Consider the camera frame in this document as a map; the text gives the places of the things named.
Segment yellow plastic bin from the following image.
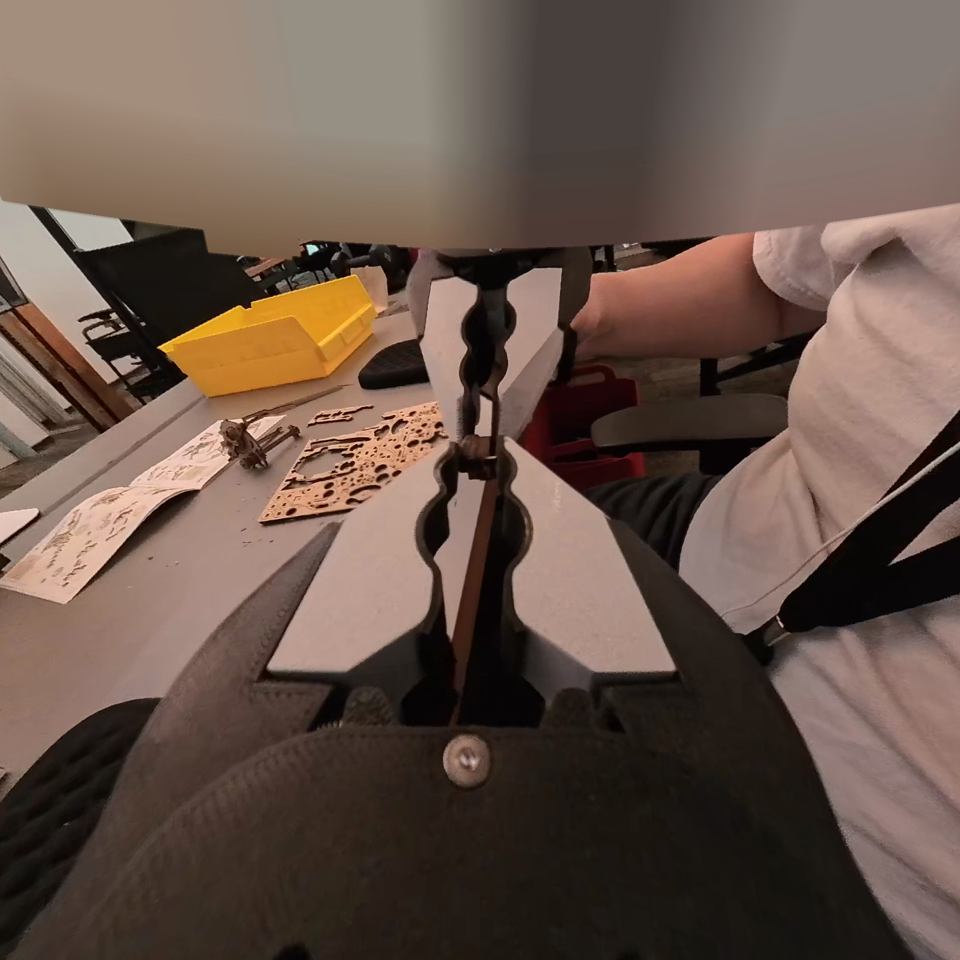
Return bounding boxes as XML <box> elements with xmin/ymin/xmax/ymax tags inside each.
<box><xmin>159</xmin><ymin>274</ymin><xmax>378</xmax><ymax>397</ymax></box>

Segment metal tweezers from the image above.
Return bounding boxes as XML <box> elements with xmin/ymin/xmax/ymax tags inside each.
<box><xmin>243</xmin><ymin>384</ymin><xmax>354</xmax><ymax>421</ymax></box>

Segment black partition panel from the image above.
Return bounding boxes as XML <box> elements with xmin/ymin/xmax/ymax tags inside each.
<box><xmin>75</xmin><ymin>227</ymin><xmax>265</xmax><ymax>354</ymax></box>

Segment red plastic basket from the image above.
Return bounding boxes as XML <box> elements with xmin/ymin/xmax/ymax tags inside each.
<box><xmin>522</xmin><ymin>365</ymin><xmax>648</xmax><ymax>490</ymax></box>

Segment person's white shirt torso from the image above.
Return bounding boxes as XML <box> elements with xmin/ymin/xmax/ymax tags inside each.
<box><xmin>678</xmin><ymin>202</ymin><xmax>960</xmax><ymax>960</ymax></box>

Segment black chair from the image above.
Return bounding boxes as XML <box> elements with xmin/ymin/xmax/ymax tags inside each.
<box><xmin>78</xmin><ymin>306</ymin><xmax>185</xmax><ymax>402</ymax></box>

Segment thin wooden stick part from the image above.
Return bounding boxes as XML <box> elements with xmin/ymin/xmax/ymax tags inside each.
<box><xmin>448</xmin><ymin>476</ymin><xmax>500</xmax><ymax>725</ymax></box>

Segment black shoulder strap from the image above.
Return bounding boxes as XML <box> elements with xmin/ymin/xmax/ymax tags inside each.
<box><xmin>763</xmin><ymin>431</ymin><xmax>960</xmax><ymax>648</ymax></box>

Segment person's dark trousers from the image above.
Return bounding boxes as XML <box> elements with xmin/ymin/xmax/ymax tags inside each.
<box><xmin>585</xmin><ymin>472</ymin><xmax>723</xmax><ymax>573</ymax></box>

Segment assembled wooden gear model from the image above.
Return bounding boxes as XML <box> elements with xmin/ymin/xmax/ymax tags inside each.
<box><xmin>217</xmin><ymin>420</ymin><xmax>303</xmax><ymax>472</ymax></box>

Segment round wooden gear part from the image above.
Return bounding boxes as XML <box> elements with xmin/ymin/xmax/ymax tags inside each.
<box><xmin>457</xmin><ymin>390</ymin><xmax>502</xmax><ymax>481</ymax></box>

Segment person's right forearm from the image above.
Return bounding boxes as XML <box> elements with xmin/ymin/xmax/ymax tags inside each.
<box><xmin>573</xmin><ymin>232</ymin><xmax>781</xmax><ymax>363</ymax></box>

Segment printed instruction booklet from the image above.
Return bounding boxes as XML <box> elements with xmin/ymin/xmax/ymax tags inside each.
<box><xmin>0</xmin><ymin>414</ymin><xmax>288</xmax><ymax>606</ymax></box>

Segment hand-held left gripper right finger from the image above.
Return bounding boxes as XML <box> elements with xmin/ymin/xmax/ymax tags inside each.
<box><xmin>491</xmin><ymin>437</ymin><xmax>680</xmax><ymax>690</ymax></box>

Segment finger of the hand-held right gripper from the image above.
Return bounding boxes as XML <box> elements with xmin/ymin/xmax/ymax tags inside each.
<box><xmin>489</xmin><ymin>268</ymin><xmax>567</xmax><ymax>439</ymax></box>
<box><xmin>414</xmin><ymin>273</ymin><xmax>489</xmax><ymax>445</ymax></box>

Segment black textured wrist rest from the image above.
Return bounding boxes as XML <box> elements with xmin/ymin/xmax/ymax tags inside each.
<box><xmin>357</xmin><ymin>337</ymin><xmax>430</xmax><ymax>392</ymax></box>
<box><xmin>0</xmin><ymin>697</ymin><xmax>160</xmax><ymax>954</ymax></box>

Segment perforated wooden parts sheet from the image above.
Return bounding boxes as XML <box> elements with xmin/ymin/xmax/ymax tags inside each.
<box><xmin>258</xmin><ymin>401</ymin><xmax>451</xmax><ymax>525</ymax></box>

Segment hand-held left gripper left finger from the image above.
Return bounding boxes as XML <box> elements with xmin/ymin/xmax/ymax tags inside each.
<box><xmin>266</xmin><ymin>441</ymin><xmax>460</xmax><ymax>684</ymax></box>

